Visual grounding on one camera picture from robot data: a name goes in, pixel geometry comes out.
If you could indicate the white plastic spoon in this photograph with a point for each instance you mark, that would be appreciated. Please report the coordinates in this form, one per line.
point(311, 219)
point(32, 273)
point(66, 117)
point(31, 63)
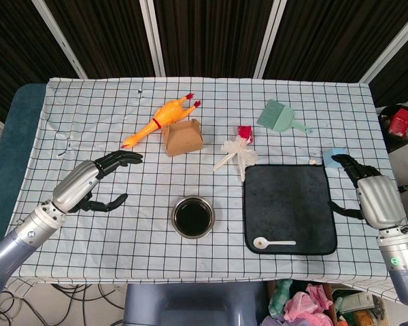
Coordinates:
point(259, 242)

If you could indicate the white checked tablecloth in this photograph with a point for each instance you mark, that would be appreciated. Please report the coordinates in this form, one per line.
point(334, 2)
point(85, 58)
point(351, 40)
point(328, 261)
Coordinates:
point(88, 203)

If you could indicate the open cardboard storage box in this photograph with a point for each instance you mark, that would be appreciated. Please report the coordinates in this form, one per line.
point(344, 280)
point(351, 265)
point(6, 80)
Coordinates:
point(357, 302)

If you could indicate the steel bowl with dark liquid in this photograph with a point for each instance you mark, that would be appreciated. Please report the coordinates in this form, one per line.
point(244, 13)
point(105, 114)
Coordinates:
point(193, 217)

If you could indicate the yellow rubber chicken toy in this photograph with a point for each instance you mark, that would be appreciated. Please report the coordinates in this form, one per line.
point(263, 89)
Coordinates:
point(166, 115)

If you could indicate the dark grey mat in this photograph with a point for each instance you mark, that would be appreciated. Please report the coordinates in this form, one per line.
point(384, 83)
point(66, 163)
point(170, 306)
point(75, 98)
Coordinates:
point(289, 203)

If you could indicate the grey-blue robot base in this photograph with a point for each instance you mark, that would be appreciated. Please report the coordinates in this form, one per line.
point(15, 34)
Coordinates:
point(190, 305)

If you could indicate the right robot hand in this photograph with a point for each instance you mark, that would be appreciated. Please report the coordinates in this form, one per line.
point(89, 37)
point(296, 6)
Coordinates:
point(381, 200)

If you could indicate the pink plastic bag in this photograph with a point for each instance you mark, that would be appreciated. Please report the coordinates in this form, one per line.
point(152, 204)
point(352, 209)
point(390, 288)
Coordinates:
point(306, 304)

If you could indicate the white partition frame post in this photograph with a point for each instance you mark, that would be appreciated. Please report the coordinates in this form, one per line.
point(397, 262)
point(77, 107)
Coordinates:
point(153, 37)
point(391, 49)
point(59, 39)
point(270, 37)

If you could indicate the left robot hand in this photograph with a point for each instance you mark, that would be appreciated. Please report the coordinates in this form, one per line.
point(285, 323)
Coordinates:
point(75, 186)

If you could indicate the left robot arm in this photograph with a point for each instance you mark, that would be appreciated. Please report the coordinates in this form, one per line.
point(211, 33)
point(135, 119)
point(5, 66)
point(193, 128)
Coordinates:
point(20, 237)

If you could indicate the small white mat tag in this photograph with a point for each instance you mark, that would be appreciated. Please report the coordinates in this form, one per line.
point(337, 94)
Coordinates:
point(313, 162)

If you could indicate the green plastic bag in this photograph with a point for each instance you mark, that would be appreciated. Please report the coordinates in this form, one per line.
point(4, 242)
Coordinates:
point(279, 295)

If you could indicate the light blue cube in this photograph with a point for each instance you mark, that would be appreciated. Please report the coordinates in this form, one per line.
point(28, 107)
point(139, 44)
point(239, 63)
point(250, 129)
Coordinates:
point(326, 162)

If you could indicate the brown cardboard box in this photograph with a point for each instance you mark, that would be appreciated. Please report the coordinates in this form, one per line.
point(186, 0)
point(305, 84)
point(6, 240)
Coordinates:
point(183, 141)

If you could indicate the green brush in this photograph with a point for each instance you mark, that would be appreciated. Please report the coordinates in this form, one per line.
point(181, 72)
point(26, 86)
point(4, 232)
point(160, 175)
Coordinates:
point(275, 117)

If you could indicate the black waste bin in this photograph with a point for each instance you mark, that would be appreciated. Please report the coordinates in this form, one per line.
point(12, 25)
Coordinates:
point(383, 137)

